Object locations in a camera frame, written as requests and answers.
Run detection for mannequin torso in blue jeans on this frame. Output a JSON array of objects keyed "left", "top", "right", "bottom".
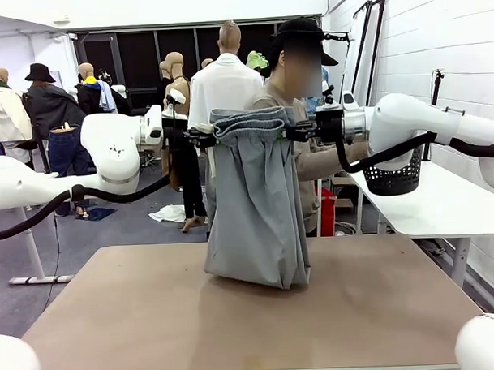
[{"left": 48, "top": 120, "right": 99, "bottom": 217}]

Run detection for light blue hanging shirt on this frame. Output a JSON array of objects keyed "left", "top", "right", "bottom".
[{"left": 97, "top": 79, "right": 118, "bottom": 116}]

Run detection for mannequin in cream jacket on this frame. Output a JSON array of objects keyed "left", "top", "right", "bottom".
[{"left": 0, "top": 65, "right": 34, "bottom": 157}]

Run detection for white table with T-foot leg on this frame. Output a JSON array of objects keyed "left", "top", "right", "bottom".
[{"left": 6, "top": 203, "right": 75, "bottom": 286}]

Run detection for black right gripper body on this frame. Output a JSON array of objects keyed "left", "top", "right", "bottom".
[{"left": 293, "top": 108, "right": 345, "bottom": 144}]

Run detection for person's right forearm beige sleeve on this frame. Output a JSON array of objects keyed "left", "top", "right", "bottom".
[{"left": 296, "top": 142, "right": 370, "bottom": 183}]

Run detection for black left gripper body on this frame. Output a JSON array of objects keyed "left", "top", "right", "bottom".
[{"left": 162, "top": 125, "right": 208, "bottom": 152}]

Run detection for mannequin in black yellow-collared jacket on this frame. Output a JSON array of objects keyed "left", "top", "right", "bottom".
[{"left": 75, "top": 61, "right": 131, "bottom": 117}]

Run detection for black bucket hat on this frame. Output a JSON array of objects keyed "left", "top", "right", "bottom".
[{"left": 24, "top": 62, "right": 57, "bottom": 84}]

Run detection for grey training pants with drawstring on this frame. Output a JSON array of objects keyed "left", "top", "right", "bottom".
[{"left": 193, "top": 104, "right": 312, "bottom": 293}]

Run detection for black framed reflector panels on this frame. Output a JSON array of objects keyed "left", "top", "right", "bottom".
[{"left": 337, "top": 0, "right": 390, "bottom": 110}]

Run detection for white cloth on floor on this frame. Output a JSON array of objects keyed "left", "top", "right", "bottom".
[{"left": 148, "top": 204, "right": 187, "bottom": 225}]

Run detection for large white side table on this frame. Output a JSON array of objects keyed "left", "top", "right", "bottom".
[{"left": 347, "top": 157, "right": 494, "bottom": 295}]

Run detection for black cap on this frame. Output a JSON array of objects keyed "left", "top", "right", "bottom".
[{"left": 264, "top": 15, "right": 340, "bottom": 78}]

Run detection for mannequin in black top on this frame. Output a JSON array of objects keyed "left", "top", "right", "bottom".
[{"left": 157, "top": 60, "right": 175, "bottom": 100}]

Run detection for dark blue floor mat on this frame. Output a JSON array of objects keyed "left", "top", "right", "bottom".
[{"left": 75, "top": 205, "right": 119, "bottom": 223}]

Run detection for person in beige sweatshirt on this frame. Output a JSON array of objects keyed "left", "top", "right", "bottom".
[{"left": 248, "top": 47, "right": 339, "bottom": 239}]

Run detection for black perforated plastic basket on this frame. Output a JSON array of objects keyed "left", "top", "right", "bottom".
[{"left": 361, "top": 144, "right": 425, "bottom": 197}]

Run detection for black tripod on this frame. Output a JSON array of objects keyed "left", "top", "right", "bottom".
[{"left": 419, "top": 67, "right": 450, "bottom": 161}]

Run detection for small white table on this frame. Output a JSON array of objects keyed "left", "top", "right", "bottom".
[{"left": 315, "top": 177, "right": 325, "bottom": 237}]

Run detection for tall mannequin in white shirt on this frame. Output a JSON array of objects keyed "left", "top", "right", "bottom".
[{"left": 184, "top": 19, "right": 266, "bottom": 131}]

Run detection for right arm white wrist camera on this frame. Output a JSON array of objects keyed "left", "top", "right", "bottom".
[{"left": 319, "top": 80, "right": 343, "bottom": 111}]

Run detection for mannequin in dark coat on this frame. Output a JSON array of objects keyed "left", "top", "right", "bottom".
[{"left": 21, "top": 61, "right": 88, "bottom": 133}]

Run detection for left arm white wrist camera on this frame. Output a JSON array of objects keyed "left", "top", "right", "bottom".
[{"left": 161, "top": 91, "right": 188, "bottom": 122}]

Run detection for arm white wrist camera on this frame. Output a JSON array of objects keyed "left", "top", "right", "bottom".
[
  {"left": 319, "top": 80, "right": 343, "bottom": 111},
  {"left": 161, "top": 91, "right": 188, "bottom": 122}
]

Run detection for red box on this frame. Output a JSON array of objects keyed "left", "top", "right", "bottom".
[{"left": 320, "top": 185, "right": 339, "bottom": 237}]

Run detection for bare beige mannequin black trousers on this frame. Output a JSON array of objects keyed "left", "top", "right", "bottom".
[{"left": 157, "top": 51, "right": 208, "bottom": 234}]

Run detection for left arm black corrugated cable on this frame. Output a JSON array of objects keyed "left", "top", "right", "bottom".
[{"left": 0, "top": 122, "right": 181, "bottom": 243}]

